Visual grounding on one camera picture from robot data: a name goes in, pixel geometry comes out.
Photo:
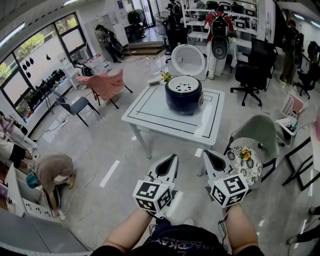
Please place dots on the small white digital clock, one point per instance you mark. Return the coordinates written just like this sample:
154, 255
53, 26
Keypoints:
154, 82

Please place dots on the black frame table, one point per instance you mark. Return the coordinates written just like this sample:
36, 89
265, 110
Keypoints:
315, 150

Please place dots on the rack of black bags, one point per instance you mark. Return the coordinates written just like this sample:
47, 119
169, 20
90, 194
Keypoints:
58, 75

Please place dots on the person's left forearm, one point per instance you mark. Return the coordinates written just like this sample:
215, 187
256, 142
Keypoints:
125, 232

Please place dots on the person's black printed shirt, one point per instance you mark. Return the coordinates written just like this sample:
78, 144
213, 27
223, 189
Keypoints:
175, 240

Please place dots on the grey-green shell chair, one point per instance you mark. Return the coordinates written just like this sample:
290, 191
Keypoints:
257, 130

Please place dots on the white perforated steamer tray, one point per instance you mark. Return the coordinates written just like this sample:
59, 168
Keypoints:
170, 85

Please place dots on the wooden step platform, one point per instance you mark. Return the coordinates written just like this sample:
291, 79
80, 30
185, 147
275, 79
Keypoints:
142, 48

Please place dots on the potted yellow flowers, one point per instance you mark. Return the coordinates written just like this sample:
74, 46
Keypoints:
165, 76

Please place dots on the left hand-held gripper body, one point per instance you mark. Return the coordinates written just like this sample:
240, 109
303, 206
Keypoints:
150, 192

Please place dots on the white perforated basket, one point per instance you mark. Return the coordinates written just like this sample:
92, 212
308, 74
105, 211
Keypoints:
290, 105

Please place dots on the floral patterned round stool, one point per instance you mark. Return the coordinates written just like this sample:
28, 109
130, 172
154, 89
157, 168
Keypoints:
246, 170

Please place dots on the grey desk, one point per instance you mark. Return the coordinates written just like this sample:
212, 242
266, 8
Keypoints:
37, 235

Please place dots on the white shelf unit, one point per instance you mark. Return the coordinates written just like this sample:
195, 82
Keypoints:
195, 23

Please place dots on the navy blue chair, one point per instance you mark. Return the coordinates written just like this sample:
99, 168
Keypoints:
75, 105

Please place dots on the navy blue rice cooker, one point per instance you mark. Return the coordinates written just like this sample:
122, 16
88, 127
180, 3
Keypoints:
183, 102

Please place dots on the black office chair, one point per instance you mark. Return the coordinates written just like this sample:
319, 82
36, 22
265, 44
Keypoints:
308, 75
252, 72

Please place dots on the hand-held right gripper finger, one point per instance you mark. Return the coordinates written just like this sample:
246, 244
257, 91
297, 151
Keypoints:
207, 170
228, 166

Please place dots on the white open box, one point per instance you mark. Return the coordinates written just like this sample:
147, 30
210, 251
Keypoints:
285, 127

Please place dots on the white open cabinet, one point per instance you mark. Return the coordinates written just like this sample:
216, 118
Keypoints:
27, 195

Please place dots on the person's right forearm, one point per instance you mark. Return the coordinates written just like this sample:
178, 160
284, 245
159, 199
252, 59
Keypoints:
240, 230

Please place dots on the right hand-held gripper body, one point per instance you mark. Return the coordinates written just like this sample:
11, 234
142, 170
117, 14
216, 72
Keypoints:
230, 190

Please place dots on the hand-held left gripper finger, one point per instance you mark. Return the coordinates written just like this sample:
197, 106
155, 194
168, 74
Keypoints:
175, 172
158, 165

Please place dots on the chair with pink cloth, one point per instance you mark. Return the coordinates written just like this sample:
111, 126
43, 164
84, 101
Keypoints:
105, 83

